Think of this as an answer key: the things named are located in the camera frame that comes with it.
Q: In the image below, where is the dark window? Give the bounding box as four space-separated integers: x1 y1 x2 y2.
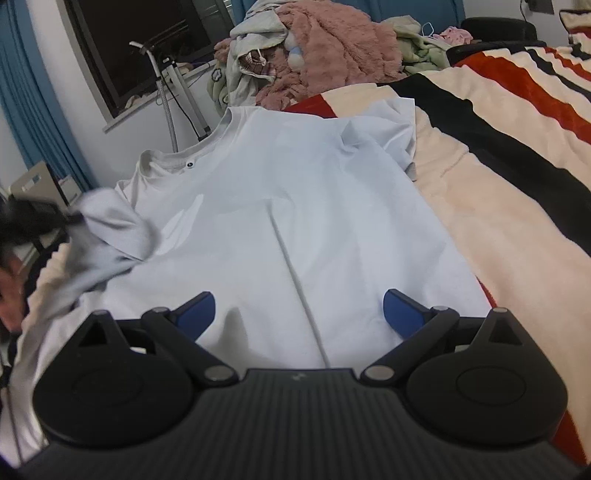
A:
62 0 234 118

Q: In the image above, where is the white t-shirt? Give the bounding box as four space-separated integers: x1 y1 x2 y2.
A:
0 96 492 467

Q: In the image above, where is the patterned pillow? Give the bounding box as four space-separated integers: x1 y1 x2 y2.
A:
558 8 591 47

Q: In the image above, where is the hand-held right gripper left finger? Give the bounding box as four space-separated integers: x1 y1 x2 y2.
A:
74 291 241 387

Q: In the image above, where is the blue curtain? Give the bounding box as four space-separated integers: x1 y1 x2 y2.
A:
0 0 99 192

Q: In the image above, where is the black chair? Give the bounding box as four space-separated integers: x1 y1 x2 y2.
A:
445 17 546 68

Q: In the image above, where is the grey white garment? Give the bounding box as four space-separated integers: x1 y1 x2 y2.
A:
225 0 298 108

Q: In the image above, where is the garment steamer stand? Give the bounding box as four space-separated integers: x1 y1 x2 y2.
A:
129 40 214 153

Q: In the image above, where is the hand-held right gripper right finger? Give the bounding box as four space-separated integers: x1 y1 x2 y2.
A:
360 288 529 387

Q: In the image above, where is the pink fluffy blanket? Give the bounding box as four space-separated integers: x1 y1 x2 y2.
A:
215 0 403 112

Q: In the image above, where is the beige cabinet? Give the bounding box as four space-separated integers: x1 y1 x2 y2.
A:
8 161 71 207

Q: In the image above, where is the plaid cloth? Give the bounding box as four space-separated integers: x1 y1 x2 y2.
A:
239 50 279 80

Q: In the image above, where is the pale green garment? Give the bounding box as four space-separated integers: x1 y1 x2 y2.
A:
390 15 465 78

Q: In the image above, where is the small pink garment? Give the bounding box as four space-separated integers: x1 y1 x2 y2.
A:
438 26 475 45

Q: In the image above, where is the red black cream striped blanket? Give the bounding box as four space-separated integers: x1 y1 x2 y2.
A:
18 39 591 467

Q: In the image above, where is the light green printed garment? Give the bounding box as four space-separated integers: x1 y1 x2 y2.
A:
205 60 232 117

